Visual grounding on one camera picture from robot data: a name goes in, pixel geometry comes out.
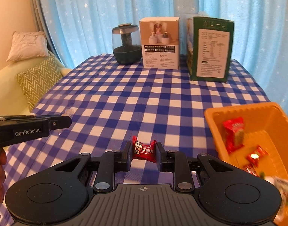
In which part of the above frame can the red milk candy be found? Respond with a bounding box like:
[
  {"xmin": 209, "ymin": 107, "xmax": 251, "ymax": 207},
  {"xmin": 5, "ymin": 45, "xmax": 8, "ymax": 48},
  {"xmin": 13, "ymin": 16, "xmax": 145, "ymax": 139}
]
[{"xmin": 132, "ymin": 136, "xmax": 157, "ymax": 163}]

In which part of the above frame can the red snack packet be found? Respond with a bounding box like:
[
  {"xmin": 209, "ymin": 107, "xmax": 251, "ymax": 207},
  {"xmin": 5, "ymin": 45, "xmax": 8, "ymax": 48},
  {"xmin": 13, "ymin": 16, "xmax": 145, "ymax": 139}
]
[{"xmin": 223, "ymin": 117, "xmax": 244, "ymax": 154}]

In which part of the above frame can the white green snack pouch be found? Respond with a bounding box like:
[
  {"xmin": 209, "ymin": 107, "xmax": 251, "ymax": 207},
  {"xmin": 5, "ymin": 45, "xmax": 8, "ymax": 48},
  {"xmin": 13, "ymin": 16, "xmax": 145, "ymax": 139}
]
[{"xmin": 265, "ymin": 176, "xmax": 288, "ymax": 205}]

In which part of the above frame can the red clear candy wrapper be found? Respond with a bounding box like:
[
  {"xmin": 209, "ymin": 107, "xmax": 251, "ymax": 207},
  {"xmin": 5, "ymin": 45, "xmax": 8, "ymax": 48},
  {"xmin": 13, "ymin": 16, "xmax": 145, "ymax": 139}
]
[{"xmin": 242, "ymin": 164, "xmax": 259, "ymax": 177}]

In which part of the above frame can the light green sofa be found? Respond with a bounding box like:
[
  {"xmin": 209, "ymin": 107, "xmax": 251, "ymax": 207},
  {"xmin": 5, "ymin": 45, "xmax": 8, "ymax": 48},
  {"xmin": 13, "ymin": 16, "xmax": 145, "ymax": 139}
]
[{"xmin": 0, "ymin": 52, "xmax": 71, "ymax": 116}]

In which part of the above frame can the green chevron cushion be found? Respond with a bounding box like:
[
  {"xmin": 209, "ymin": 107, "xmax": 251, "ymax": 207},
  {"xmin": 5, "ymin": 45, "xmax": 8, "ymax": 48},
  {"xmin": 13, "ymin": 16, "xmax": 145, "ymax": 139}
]
[{"xmin": 16, "ymin": 56, "xmax": 63, "ymax": 112}]

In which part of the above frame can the blue white checkered tablecloth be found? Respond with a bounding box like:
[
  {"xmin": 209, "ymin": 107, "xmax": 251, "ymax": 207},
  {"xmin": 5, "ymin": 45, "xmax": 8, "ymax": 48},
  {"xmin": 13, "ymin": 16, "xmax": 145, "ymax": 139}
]
[{"xmin": 0, "ymin": 53, "xmax": 276, "ymax": 226}]

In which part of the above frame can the white patterned cushion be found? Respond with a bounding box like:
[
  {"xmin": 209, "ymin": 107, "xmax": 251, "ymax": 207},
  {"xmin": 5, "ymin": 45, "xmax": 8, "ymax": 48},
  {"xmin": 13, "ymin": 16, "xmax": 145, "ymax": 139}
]
[{"xmin": 7, "ymin": 31, "xmax": 49, "ymax": 62}]

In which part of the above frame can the orange plastic tray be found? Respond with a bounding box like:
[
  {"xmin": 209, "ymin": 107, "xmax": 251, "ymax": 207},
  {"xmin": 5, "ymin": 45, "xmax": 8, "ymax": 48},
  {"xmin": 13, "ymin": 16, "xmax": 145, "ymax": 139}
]
[{"xmin": 204, "ymin": 102, "xmax": 288, "ymax": 226}]

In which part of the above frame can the dark glass humidifier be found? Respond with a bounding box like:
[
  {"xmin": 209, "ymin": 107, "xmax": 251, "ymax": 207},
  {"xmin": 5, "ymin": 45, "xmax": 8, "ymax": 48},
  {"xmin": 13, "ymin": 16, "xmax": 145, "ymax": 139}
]
[{"xmin": 112, "ymin": 24, "xmax": 142, "ymax": 65}]

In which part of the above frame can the beige white product box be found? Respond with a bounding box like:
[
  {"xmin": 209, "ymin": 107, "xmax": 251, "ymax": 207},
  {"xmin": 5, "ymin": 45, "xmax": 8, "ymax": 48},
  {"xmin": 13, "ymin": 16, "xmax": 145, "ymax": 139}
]
[{"xmin": 139, "ymin": 17, "xmax": 180, "ymax": 69}]

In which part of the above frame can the dark green printed box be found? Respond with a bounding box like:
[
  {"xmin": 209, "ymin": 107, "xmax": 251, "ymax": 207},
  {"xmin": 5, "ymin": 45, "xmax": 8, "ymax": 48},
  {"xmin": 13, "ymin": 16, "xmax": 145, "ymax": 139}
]
[{"xmin": 186, "ymin": 15, "xmax": 235, "ymax": 82}]

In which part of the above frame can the blue star curtain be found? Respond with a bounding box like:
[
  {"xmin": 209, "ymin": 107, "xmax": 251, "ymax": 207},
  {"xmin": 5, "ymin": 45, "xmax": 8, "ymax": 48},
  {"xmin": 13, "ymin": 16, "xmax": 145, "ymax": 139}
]
[{"xmin": 35, "ymin": 0, "xmax": 288, "ymax": 114}]

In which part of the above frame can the grey curtain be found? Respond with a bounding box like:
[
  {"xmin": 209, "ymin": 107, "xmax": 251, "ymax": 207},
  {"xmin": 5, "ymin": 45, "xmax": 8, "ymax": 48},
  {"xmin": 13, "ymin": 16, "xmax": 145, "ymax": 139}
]
[{"xmin": 30, "ymin": 0, "xmax": 54, "ymax": 52}]

